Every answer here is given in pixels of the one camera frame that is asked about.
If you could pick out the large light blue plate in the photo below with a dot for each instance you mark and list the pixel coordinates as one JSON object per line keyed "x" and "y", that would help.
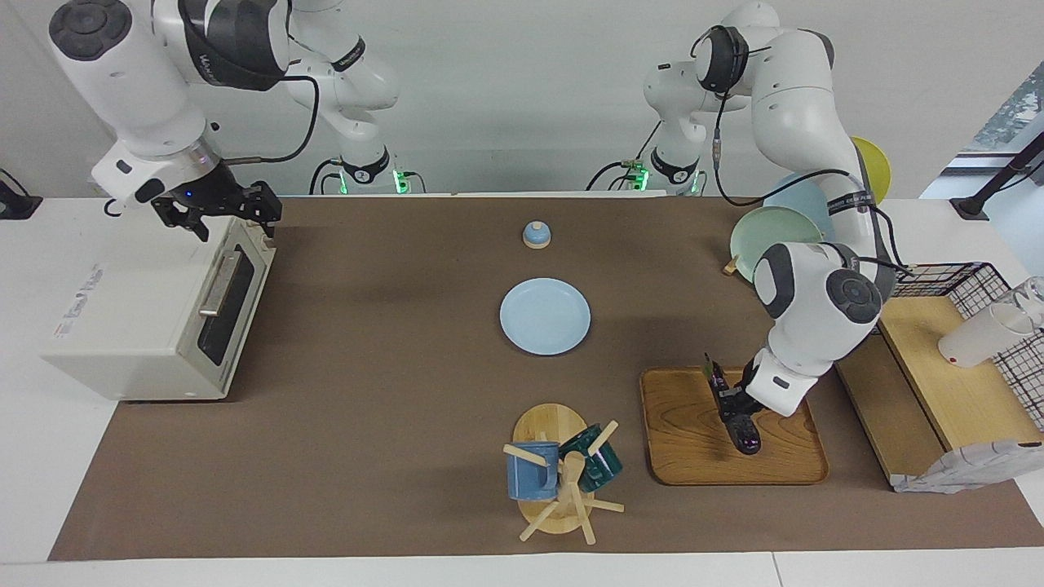
{"x": 795, "y": 191}

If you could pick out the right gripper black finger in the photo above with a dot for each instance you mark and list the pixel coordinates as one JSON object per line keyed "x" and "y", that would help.
{"x": 269, "y": 208}
{"x": 200, "y": 228}

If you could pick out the white plastic cup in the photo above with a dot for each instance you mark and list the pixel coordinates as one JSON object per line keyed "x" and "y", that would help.
{"x": 975, "y": 338}

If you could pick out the pale green plate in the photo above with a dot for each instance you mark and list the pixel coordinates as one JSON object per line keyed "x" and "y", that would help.
{"x": 767, "y": 232}

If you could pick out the grey patterned cloth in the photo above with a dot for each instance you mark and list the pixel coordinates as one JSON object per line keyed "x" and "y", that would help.
{"x": 962, "y": 473}

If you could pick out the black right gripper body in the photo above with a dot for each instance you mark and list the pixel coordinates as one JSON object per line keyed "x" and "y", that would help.
{"x": 204, "y": 200}

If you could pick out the dark purple eggplant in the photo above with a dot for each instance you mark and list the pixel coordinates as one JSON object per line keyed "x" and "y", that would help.
{"x": 746, "y": 440}

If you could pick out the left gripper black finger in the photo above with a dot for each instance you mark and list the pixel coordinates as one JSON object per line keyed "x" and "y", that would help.
{"x": 746, "y": 420}
{"x": 724, "y": 401}

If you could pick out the small light blue plate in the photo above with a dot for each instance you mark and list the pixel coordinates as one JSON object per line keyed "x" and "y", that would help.
{"x": 545, "y": 316}

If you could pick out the wooden plate rack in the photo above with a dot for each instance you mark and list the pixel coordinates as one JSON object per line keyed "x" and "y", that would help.
{"x": 730, "y": 265}

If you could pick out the yellow plate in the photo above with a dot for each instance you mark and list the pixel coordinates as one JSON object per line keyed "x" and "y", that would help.
{"x": 874, "y": 167}

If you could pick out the black stand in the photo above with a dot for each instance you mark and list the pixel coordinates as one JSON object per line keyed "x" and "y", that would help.
{"x": 1003, "y": 175}

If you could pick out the blue bell with wooden knob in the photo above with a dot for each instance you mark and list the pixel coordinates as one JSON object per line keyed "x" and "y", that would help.
{"x": 536, "y": 235}

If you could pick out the brown table mat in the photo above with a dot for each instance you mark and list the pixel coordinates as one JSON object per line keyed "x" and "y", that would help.
{"x": 367, "y": 448}

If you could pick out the clear glass cup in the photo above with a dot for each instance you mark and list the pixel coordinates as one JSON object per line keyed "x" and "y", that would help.
{"x": 1032, "y": 293}

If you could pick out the wooden serving tray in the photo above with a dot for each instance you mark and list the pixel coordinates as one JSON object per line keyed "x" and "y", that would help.
{"x": 693, "y": 448}

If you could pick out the wooden step shelf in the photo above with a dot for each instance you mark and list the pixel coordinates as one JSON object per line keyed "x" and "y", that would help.
{"x": 962, "y": 391}

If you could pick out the white toaster oven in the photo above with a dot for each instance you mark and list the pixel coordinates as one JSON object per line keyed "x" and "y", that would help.
{"x": 130, "y": 310}

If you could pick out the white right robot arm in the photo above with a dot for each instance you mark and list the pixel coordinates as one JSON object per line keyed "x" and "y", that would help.
{"x": 139, "y": 81}

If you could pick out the wooden mug tree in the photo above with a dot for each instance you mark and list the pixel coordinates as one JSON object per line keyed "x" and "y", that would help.
{"x": 553, "y": 424}

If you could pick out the blue mug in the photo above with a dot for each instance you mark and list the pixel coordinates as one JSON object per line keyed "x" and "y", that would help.
{"x": 530, "y": 477}

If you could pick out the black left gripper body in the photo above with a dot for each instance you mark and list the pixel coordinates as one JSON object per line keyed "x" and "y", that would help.
{"x": 750, "y": 383}

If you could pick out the dark green mug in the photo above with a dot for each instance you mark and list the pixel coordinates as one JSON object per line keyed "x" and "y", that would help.
{"x": 599, "y": 465}

